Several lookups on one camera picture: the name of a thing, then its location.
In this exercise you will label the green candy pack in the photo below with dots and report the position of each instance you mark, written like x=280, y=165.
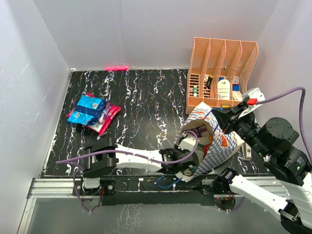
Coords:
x=201, y=151

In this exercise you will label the white red paper box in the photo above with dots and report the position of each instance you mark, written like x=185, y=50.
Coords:
x=237, y=95

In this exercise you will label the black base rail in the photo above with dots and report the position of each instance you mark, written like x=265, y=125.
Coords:
x=152, y=190

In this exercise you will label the black yellow highlighter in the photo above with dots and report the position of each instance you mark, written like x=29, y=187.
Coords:
x=208, y=82

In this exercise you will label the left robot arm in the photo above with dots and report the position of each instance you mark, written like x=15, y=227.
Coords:
x=100, y=165

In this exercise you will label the blue snack bag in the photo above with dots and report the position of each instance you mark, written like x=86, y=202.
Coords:
x=87, y=111

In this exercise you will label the orange desk organizer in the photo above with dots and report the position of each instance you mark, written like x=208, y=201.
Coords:
x=218, y=58

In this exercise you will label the red white staples box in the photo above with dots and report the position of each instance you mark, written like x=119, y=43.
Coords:
x=236, y=80

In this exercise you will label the white tube with label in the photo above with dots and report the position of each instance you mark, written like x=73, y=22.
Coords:
x=223, y=89

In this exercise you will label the magenta purple candy pack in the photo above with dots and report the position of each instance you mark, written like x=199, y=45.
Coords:
x=104, y=113

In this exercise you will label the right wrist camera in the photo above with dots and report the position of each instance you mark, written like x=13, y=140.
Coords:
x=254, y=96

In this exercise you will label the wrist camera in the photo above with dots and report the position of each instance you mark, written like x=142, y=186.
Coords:
x=188, y=143
x=254, y=96

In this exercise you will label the pink snack bag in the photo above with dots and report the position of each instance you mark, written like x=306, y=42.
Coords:
x=98, y=127

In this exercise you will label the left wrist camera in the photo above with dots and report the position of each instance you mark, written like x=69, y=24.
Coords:
x=188, y=143

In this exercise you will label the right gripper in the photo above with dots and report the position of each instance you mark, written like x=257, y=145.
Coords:
x=224, y=117

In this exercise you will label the blue checkered paper bag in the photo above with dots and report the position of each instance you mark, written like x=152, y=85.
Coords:
x=222, y=146

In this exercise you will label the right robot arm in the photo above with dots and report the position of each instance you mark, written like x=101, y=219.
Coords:
x=288, y=164

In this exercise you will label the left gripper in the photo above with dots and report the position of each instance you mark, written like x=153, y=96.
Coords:
x=176, y=150

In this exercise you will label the blue stamp pad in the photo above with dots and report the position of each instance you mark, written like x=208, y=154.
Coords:
x=236, y=87

